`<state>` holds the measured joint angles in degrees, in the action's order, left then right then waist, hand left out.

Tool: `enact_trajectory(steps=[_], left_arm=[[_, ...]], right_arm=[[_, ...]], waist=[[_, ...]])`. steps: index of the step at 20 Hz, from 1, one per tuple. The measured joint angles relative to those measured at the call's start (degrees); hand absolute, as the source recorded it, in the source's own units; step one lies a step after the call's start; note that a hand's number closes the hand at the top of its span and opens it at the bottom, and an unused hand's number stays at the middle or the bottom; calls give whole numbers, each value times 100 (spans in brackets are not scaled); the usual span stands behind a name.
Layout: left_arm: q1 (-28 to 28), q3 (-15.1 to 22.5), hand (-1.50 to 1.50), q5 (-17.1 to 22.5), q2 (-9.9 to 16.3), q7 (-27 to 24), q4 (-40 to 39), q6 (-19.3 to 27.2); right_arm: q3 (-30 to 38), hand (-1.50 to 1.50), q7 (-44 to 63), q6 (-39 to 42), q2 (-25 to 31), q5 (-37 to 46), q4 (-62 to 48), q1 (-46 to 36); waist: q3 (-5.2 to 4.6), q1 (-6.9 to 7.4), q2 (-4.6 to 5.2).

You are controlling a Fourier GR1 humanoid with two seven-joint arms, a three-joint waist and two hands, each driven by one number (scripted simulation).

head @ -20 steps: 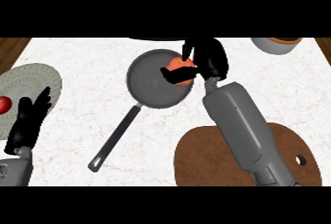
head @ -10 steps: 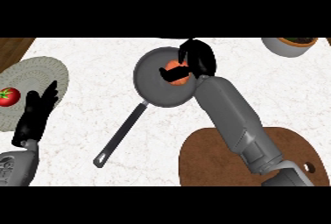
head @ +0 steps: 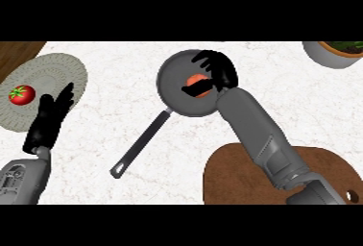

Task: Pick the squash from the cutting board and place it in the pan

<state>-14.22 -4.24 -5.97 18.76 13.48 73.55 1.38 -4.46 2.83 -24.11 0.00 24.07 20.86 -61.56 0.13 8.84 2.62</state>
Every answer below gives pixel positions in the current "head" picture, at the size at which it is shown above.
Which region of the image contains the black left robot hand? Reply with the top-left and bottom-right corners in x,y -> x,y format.
20,82 -> 77,156

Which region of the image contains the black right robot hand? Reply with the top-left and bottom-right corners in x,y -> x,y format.
180,49 -> 239,98

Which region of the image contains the orange squash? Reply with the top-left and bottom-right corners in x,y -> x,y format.
186,73 -> 214,99

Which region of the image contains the grey frying pan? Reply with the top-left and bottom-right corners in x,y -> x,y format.
109,49 -> 237,180

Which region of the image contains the brown wooden cutting board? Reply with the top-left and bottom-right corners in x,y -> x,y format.
202,142 -> 363,206

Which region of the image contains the red tomato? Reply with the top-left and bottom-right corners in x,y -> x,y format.
7,85 -> 37,107

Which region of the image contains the round grey woven placemat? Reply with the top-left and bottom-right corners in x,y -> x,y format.
0,52 -> 90,134

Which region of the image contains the brown wooden surface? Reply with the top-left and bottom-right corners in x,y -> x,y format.
0,40 -> 49,85

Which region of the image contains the grey plant pot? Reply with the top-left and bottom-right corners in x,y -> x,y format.
302,40 -> 363,70

